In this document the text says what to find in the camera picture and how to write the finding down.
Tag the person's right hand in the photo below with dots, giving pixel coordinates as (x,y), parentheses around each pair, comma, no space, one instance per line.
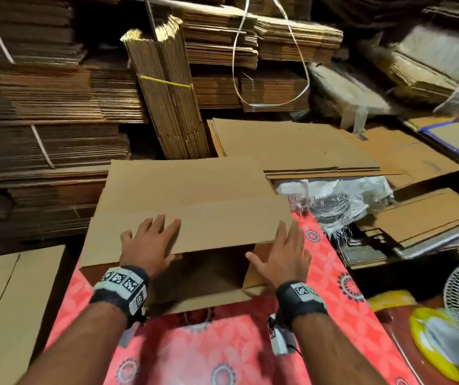
(286,256)

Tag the person's left hand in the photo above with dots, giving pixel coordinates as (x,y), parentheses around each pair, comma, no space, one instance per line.
(149,248)

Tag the large cardboard box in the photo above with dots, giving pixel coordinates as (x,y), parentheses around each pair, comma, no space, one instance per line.
(13,316)
(294,144)
(181,196)

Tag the small brown cardboard box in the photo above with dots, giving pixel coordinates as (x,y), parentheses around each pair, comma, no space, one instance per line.
(326,174)

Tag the low pile of cardboard sheets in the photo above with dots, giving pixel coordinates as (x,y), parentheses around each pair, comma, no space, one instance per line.
(422,216)

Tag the yellow-tied cardboard bundle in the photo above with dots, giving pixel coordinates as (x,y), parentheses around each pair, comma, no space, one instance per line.
(165,92)

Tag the wall of cardboard stacks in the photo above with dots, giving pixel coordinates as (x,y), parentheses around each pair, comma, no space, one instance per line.
(45,100)

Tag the blue-edged cardboard sheet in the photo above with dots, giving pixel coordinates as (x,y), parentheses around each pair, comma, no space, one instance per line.
(458,140)

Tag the person's left forearm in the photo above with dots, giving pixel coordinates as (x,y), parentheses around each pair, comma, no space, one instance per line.
(77,349)

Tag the person's right forearm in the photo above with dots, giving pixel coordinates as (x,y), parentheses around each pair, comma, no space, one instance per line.
(338,353)

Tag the white woven sack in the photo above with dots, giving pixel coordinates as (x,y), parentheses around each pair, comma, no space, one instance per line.
(334,196)

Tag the red patterned table cloth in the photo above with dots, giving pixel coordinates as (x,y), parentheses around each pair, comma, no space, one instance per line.
(350,316)

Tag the red plastic stool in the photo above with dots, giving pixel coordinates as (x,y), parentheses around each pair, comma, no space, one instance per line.
(390,324)

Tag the yellow round disc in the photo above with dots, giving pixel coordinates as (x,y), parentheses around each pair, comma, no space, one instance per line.
(442,340)

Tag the white plastic sack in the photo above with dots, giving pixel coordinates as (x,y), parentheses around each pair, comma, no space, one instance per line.
(350,88)

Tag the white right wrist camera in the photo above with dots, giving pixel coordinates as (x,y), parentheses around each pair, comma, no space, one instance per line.
(282,337)

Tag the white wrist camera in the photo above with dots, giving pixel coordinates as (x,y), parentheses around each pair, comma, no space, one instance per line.
(282,337)
(130,332)

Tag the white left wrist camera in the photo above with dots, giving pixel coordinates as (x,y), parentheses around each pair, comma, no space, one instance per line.
(130,332)

